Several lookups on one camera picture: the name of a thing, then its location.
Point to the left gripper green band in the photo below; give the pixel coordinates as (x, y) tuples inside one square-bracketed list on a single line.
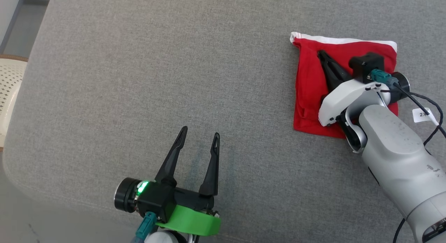
[(195, 222)]

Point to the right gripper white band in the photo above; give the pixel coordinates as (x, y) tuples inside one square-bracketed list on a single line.
[(348, 96)]

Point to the red shorts wide white stripe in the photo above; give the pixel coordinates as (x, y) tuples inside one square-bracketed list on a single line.
[(310, 89)]

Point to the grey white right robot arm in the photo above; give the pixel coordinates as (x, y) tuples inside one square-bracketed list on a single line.
[(393, 149)]

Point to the cream perforated laundry basket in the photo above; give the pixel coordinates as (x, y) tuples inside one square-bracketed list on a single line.
[(8, 96)]

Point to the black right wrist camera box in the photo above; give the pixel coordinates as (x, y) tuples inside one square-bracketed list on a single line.
[(366, 63)]

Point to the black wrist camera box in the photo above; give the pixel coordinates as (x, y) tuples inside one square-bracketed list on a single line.
[(366, 63), (156, 201)]

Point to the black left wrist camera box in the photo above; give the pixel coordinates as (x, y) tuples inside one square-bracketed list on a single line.
[(156, 201)]

